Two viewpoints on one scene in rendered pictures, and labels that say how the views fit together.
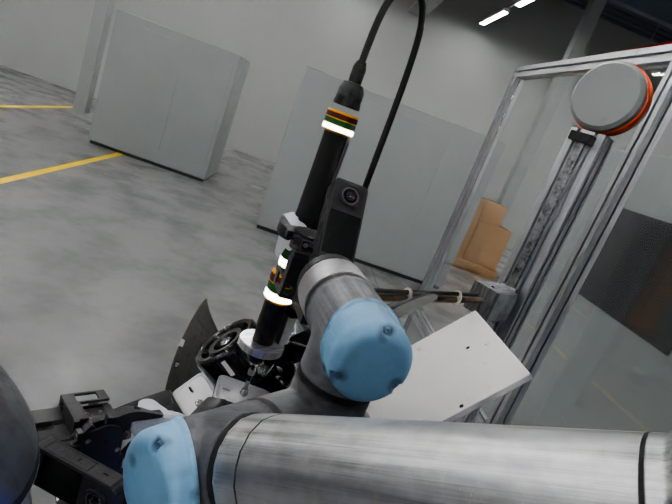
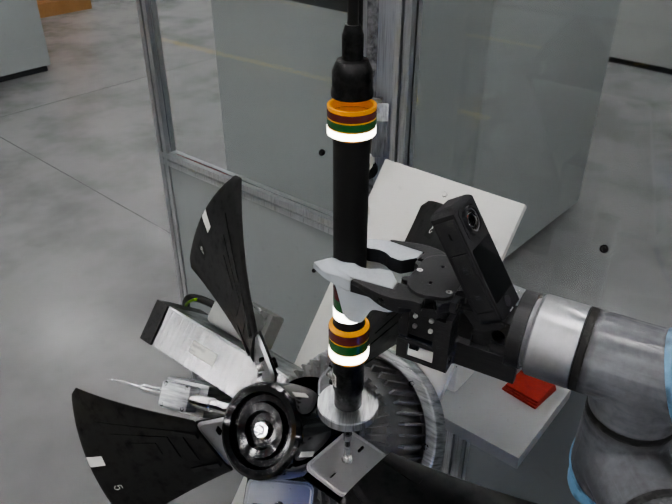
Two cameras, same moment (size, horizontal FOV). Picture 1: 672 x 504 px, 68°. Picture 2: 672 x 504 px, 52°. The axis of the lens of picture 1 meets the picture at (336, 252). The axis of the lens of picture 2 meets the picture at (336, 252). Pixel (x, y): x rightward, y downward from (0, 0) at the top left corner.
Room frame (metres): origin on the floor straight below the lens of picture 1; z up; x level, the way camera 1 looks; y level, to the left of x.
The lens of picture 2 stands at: (0.26, 0.43, 1.85)
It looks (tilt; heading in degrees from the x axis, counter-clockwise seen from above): 32 degrees down; 320
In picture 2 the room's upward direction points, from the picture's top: straight up
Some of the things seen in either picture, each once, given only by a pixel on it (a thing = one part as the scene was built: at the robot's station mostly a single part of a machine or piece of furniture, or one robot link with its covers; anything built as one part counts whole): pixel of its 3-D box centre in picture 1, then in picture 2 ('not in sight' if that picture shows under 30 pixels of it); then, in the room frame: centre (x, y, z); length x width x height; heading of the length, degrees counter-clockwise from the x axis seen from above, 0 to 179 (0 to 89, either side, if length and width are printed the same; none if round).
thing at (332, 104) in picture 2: (340, 123); (351, 119); (0.68, 0.06, 1.63); 0.04 x 0.04 x 0.03
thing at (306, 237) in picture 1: (317, 273); (465, 317); (0.57, 0.01, 1.46); 0.12 x 0.08 x 0.09; 20
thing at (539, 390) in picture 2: not in sight; (529, 386); (0.79, -0.54, 0.87); 0.08 x 0.08 x 0.02; 3
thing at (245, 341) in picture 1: (275, 319); (348, 371); (0.69, 0.05, 1.33); 0.09 x 0.07 x 0.10; 135
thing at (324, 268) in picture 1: (337, 296); (553, 336); (0.49, -0.02, 1.46); 0.08 x 0.05 x 0.08; 110
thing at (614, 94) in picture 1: (610, 99); not in sight; (1.20, -0.45, 1.88); 0.17 x 0.15 x 0.16; 10
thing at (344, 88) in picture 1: (304, 223); (349, 260); (0.68, 0.06, 1.48); 0.04 x 0.04 x 0.46
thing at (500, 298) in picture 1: (492, 300); (368, 128); (1.13, -0.38, 1.37); 0.10 x 0.07 x 0.08; 135
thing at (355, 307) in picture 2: (284, 236); (353, 295); (0.66, 0.07, 1.46); 0.09 x 0.03 x 0.06; 29
